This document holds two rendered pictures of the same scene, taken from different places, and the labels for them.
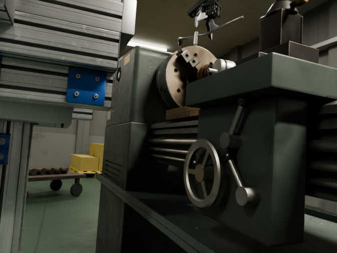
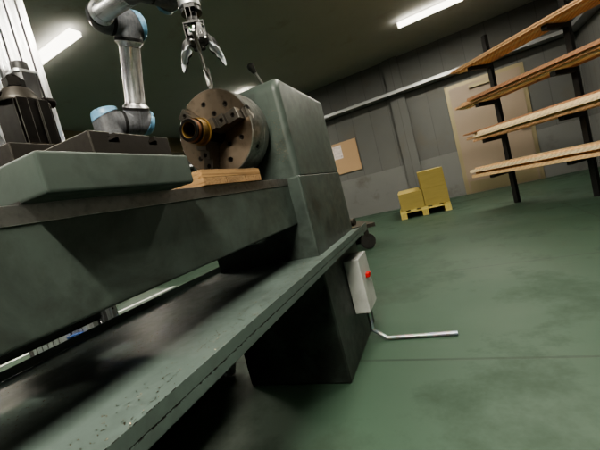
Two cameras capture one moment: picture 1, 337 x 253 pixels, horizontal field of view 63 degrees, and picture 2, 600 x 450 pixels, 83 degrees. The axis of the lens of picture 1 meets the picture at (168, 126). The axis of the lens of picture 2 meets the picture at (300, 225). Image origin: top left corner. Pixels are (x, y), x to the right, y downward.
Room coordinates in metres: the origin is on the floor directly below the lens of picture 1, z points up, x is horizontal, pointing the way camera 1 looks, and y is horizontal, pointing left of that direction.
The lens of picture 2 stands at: (0.56, -1.18, 0.78)
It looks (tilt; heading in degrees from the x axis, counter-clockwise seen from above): 4 degrees down; 47
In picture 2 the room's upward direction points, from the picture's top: 14 degrees counter-clockwise
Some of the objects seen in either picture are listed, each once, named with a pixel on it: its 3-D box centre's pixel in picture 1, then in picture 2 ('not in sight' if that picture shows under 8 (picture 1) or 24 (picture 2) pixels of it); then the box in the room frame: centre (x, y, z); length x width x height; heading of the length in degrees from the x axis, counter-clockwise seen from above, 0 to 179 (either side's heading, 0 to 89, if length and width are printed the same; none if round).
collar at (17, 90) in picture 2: (281, 11); (18, 97); (0.70, -0.28, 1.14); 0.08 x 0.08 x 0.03
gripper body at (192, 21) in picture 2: (209, 5); (195, 27); (1.27, -0.16, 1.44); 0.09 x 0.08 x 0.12; 53
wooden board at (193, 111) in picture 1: (223, 117); (187, 190); (1.05, -0.21, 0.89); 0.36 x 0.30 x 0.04; 114
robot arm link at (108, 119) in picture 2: not in sight; (108, 122); (1.12, 0.48, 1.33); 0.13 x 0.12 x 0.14; 3
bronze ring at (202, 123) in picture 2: (208, 74); (197, 131); (1.17, -0.16, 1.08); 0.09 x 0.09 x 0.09; 24
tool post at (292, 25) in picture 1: (280, 36); (31, 127); (0.71, -0.28, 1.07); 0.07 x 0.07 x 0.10; 24
